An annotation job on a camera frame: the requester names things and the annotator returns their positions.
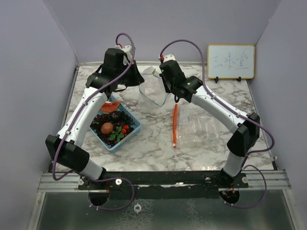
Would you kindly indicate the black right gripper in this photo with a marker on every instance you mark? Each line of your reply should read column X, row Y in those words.
column 163, row 77

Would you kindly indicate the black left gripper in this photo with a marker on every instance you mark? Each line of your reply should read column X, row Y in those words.
column 136, row 77

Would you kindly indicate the clear bag blue zipper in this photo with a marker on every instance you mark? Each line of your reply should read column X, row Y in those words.
column 152, row 96

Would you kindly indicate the watermelon slice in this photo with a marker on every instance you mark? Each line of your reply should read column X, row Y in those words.
column 109, row 107

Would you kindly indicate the dark purple plum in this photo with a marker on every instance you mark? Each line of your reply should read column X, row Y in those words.
column 115, row 116

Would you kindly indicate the dark grape bunch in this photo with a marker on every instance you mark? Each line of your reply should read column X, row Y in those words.
column 103, row 118

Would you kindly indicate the cherry tomatoes with green leaves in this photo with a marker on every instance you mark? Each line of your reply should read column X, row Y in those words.
column 119, row 133

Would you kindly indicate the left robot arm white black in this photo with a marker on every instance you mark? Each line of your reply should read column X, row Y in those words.
column 65, row 148

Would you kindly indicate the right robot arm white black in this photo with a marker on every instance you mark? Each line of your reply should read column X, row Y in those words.
column 241, row 125

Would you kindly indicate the clear bag orange zipper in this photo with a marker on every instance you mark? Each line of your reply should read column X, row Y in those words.
column 190, row 126

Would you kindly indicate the small whiteboard wooden frame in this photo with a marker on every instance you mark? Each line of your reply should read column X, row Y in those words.
column 231, row 61

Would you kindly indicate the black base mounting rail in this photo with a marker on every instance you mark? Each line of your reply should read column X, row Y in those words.
column 164, row 184

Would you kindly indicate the aluminium frame rail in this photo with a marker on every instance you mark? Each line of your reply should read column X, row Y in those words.
column 275, row 180

